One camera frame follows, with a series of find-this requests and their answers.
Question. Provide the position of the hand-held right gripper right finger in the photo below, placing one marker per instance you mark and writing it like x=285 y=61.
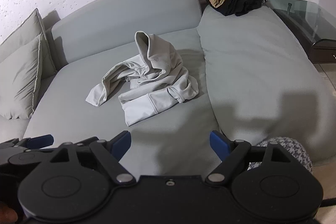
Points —
x=219 y=145

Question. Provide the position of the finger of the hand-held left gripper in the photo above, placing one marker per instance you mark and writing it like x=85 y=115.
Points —
x=40 y=140

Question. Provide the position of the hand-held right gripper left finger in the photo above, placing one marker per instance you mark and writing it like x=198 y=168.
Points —
x=122 y=144

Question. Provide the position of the white t-shirt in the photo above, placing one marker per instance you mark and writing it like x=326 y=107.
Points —
x=157 y=74

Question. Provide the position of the person's patterned trouser leg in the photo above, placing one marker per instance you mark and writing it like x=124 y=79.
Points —
x=288 y=150

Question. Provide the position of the grey sofa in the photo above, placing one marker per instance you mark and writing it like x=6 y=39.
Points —
x=105 y=29

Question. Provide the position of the small grey piped pillow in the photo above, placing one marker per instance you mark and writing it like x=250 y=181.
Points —
x=29 y=24

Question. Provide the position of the dark wooden drawer unit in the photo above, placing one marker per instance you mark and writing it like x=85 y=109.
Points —
x=324 y=52

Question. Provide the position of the glass table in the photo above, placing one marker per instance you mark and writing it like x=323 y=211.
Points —
x=309 y=11

